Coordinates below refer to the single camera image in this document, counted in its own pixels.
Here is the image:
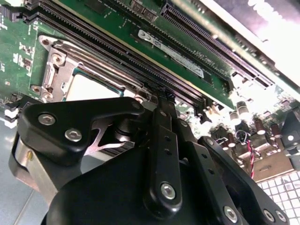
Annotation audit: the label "metal socket cover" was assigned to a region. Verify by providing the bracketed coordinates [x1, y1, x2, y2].
[45, 42, 148, 104]

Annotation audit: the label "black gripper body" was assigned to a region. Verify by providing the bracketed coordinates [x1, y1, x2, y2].
[42, 145, 221, 225]

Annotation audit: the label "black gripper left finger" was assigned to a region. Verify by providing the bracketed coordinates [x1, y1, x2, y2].
[17, 90, 183, 216]

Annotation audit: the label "thin metal locking lever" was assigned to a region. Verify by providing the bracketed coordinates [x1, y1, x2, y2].
[76, 61, 153, 94]

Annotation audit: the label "silver CPU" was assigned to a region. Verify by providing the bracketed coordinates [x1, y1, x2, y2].
[67, 69, 126, 102]

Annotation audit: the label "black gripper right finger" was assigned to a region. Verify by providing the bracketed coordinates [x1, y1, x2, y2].
[174, 103, 291, 225]

